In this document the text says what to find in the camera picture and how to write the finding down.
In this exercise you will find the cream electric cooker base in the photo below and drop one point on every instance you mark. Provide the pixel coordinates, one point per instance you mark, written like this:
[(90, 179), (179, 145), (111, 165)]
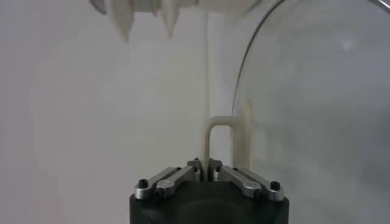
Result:
[(225, 6)]

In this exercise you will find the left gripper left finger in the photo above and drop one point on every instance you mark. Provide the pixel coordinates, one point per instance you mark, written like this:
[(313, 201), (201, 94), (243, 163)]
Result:
[(173, 179)]

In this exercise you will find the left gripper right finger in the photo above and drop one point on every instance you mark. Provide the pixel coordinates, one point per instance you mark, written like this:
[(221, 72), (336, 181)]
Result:
[(243, 182)]

